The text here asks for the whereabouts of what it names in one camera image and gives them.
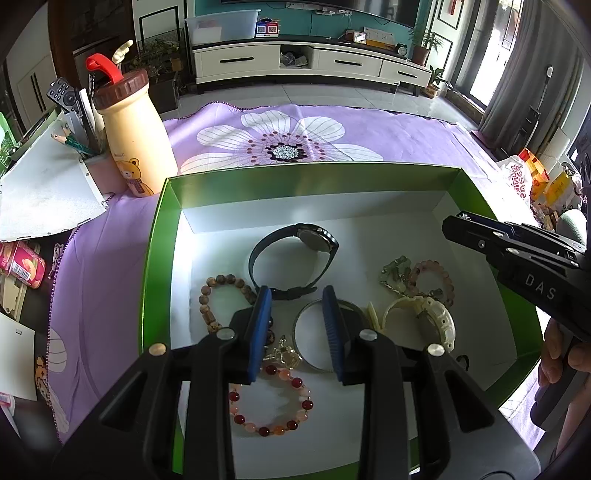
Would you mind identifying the black wrist watch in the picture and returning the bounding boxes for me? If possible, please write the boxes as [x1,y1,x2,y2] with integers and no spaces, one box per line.
[248,223,339,301]

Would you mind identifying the grey curtain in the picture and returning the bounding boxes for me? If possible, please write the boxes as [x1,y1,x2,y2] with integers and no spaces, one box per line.
[479,0,583,149]

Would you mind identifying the potted plant in brown pot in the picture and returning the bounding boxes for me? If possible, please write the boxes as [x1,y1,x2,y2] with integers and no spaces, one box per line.
[408,24,445,66]

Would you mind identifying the dark leafy floor plant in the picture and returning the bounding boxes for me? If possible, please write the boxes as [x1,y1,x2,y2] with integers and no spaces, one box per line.
[130,39,184,114]

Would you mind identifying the red bead bracelet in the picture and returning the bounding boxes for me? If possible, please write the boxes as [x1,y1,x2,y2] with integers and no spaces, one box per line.
[228,362,315,438]

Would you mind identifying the person's right hand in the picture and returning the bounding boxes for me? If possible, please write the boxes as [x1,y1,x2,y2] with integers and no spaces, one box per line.
[538,318,591,462]

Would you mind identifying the yellow snack packages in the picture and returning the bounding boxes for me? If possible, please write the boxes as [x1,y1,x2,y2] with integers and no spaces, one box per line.
[518,148,575,206]

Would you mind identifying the pink pen holder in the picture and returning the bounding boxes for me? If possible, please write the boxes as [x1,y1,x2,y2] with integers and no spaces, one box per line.
[80,150,117,195]

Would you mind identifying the cream bottle with brown lid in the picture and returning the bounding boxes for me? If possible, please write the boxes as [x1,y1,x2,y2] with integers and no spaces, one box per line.
[85,53,179,199]

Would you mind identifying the green stone bracelet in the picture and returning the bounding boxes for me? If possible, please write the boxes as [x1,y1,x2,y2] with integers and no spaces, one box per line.
[379,255,419,296]

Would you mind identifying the yellow desk calendar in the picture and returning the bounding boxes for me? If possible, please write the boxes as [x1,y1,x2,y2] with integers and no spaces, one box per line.
[364,26,396,51]

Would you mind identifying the white wrist watch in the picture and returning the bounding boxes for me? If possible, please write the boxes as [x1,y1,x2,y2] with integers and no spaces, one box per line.
[381,295,457,354]

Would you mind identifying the wooden bead bracelet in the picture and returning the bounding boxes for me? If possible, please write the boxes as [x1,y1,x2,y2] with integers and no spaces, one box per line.
[198,274,278,345]

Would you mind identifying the white television cabinet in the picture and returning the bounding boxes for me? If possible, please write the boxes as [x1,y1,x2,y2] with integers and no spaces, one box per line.
[190,34,432,97]

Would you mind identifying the purple floral tablecloth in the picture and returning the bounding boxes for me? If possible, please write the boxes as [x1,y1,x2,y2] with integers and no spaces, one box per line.
[46,102,546,445]

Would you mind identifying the metal charm pendant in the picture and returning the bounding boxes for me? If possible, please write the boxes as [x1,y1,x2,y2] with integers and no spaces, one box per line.
[263,336,304,369]

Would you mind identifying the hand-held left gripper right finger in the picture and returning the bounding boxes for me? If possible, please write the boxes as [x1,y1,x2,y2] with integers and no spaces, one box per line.
[322,285,541,480]

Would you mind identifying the green cardboard box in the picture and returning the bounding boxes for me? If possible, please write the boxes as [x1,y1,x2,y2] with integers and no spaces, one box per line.
[139,161,546,480]

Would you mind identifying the clear storage bin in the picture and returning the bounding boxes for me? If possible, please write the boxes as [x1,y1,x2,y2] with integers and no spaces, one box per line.
[185,9,262,45]

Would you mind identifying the pink bead bracelet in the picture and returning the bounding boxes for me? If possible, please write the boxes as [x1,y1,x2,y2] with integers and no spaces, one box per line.
[409,260,456,308]

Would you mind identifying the white plastic bag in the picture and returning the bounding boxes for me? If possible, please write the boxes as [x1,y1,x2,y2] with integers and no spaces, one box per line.
[498,155,533,209]

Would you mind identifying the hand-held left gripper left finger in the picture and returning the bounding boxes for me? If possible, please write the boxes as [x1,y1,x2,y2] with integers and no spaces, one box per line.
[51,285,273,480]

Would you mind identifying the television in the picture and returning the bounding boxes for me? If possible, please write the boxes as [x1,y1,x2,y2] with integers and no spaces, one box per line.
[217,0,422,28]

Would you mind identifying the black remote control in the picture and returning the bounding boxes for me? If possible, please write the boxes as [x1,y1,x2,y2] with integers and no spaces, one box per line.
[46,78,77,112]

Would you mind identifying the small potted floor plant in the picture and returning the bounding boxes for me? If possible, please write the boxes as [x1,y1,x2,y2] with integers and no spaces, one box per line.
[426,66,452,99]

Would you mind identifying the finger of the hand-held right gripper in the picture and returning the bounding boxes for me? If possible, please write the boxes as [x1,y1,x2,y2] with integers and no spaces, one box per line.
[441,216,581,272]
[455,210,588,256]

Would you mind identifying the silver bangle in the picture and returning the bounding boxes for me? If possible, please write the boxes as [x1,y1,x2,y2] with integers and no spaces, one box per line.
[293,299,365,373]

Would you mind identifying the white paper sheet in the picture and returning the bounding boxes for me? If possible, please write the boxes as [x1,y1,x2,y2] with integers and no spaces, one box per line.
[0,121,110,241]

